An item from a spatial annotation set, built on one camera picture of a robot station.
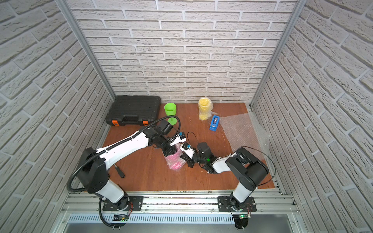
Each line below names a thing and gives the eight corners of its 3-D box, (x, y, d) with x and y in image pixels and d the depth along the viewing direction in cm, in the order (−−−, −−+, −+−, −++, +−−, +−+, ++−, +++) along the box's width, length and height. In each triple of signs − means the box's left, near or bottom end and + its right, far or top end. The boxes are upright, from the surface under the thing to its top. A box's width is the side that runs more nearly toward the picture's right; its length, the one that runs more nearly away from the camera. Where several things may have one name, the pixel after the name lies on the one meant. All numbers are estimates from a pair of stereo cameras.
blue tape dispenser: (209, 129, 105) (209, 126, 102) (211, 118, 112) (212, 114, 109) (217, 131, 105) (218, 128, 101) (219, 120, 112) (220, 116, 108)
